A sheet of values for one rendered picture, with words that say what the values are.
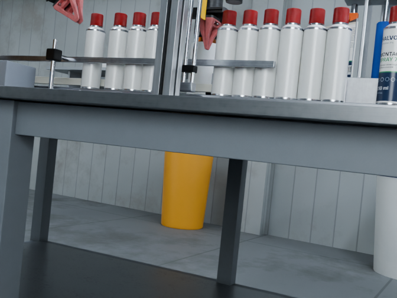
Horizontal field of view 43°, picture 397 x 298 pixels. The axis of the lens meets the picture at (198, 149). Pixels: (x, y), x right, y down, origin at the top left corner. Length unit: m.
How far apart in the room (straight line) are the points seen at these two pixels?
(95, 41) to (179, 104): 0.70
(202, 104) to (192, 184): 3.71
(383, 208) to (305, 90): 2.62
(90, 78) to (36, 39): 5.32
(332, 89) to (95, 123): 0.51
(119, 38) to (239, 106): 0.71
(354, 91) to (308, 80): 0.10
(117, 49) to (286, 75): 0.46
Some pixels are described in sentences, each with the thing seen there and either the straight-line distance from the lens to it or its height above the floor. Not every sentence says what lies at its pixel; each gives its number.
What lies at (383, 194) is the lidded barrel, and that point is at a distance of 3.67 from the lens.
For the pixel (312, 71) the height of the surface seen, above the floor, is 0.94.
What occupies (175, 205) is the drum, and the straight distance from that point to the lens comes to 4.43.
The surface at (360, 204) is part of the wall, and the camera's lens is 4.43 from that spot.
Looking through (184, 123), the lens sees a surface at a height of 0.79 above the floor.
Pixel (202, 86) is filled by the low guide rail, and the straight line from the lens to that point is 1.25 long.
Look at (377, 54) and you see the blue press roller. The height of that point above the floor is 0.99.
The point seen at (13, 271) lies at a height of 0.50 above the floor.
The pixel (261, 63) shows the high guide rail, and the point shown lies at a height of 0.96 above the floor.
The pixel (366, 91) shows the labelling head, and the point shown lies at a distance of 1.14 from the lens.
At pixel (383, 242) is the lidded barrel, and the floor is 0.22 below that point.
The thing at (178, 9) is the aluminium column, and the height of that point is 1.04.
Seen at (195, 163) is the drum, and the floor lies 0.59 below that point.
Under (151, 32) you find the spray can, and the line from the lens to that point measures 1.29.
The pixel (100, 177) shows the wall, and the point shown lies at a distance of 5.72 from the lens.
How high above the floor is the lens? 0.76
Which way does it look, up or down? 1 degrees down
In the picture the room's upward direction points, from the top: 6 degrees clockwise
